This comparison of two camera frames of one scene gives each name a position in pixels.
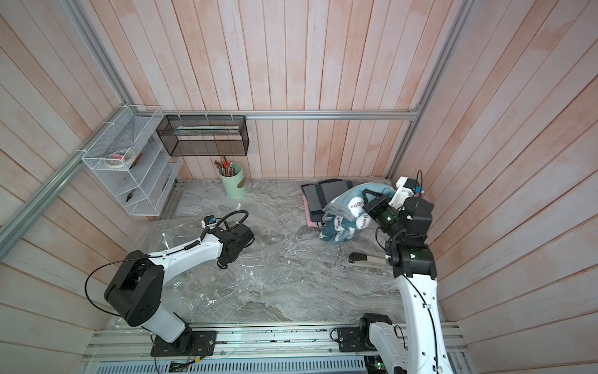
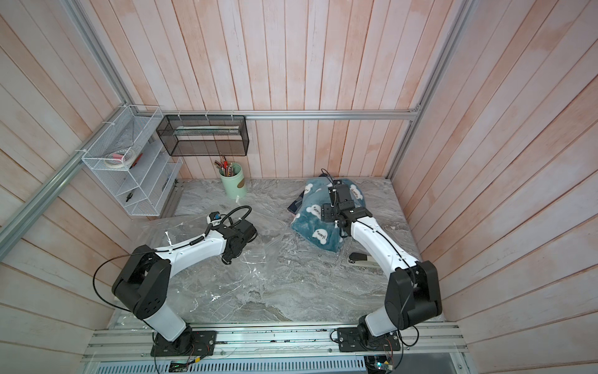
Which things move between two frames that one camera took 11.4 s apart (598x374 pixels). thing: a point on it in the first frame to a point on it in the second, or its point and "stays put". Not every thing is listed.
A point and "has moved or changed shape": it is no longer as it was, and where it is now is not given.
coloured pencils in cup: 226,168 stays put
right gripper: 378,209 to 326,210
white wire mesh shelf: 133,160 stays put
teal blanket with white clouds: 346,213 has moved or changed shape
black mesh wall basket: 205,135 stays put
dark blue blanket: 320,192 to 296,204
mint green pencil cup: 233,181 stays put
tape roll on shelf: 120,159 stays put
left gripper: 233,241 stays put
